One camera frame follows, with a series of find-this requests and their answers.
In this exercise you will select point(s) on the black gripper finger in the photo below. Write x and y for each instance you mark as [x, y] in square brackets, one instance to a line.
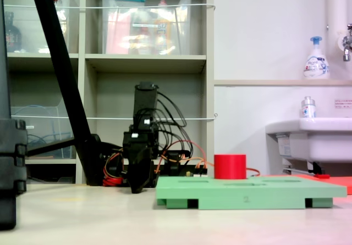
[136, 181]
[145, 179]

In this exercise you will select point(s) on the red cylinder block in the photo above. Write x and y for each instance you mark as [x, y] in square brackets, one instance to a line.
[230, 166]

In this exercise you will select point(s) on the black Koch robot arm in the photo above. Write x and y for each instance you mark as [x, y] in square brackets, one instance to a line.
[145, 99]

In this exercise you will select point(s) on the red base clamp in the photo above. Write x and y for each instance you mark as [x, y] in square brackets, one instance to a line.
[112, 181]

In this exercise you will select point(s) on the black tripod strut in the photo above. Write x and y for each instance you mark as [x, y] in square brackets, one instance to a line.
[49, 147]

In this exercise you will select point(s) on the beige shelf unit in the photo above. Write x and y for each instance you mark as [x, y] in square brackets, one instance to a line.
[145, 59]

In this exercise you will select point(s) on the green shape sorter board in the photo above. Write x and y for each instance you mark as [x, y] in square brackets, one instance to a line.
[247, 192]

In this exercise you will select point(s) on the large clear storage bin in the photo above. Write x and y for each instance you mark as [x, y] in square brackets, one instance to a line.
[123, 44]

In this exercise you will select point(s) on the pink refill pack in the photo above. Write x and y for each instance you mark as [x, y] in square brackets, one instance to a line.
[116, 36]

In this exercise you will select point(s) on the black tripod leg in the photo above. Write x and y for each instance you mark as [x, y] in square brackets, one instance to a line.
[60, 63]
[11, 160]

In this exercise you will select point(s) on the sink sticker label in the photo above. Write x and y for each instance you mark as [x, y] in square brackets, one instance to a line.
[284, 146]

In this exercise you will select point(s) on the clear plastic file box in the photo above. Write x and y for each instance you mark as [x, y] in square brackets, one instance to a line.
[66, 22]

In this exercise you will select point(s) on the small clear bottle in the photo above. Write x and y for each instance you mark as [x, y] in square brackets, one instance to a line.
[308, 109]

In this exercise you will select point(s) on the white sink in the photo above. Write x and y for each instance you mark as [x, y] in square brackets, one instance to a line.
[316, 140]

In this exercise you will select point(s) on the small red plastic piece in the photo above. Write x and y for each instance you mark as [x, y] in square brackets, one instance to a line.
[322, 176]

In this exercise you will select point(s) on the dark glass bottle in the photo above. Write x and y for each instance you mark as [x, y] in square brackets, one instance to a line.
[12, 36]

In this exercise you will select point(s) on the white soap pump bottle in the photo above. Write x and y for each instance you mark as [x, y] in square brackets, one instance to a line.
[316, 63]

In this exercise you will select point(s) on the metal faucet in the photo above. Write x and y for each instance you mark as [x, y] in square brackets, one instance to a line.
[347, 47]

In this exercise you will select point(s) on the white pipe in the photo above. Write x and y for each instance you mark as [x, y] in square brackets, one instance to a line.
[336, 8]

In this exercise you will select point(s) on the black sink bracket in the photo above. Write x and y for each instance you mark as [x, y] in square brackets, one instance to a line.
[316, 167]

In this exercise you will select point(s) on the wall label with red text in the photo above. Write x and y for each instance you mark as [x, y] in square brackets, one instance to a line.
[343, 103]

